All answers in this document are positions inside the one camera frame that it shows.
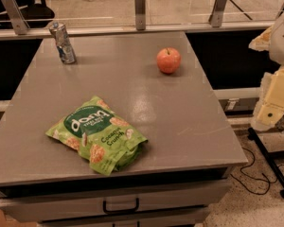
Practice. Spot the black office chair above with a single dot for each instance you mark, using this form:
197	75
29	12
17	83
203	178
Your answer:
36	12

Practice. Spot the silver drink can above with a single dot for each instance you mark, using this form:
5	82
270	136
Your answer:
62	41

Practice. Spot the red apple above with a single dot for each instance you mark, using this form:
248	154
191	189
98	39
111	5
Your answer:
168	60

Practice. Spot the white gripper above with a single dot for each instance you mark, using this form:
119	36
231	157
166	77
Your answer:
282	44

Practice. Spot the metal rail bracket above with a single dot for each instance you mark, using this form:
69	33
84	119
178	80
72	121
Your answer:
19	25
140	14
216	16

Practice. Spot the grey drawer with black handle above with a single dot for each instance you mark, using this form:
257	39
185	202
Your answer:
112	201

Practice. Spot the left metal rail bracket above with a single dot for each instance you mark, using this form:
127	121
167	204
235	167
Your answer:
19	25

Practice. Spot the right metal rail bracket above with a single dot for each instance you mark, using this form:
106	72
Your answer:
216	16

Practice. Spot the middle metal rail bracket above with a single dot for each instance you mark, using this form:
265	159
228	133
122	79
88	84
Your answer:
140	14

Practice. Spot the lower grey drawer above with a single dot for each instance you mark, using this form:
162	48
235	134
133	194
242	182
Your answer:
160	218

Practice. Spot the black floor stand bar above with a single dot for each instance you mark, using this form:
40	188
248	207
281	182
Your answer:
269	157

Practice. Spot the green rice chip bag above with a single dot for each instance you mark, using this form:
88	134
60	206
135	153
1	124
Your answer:
100	136

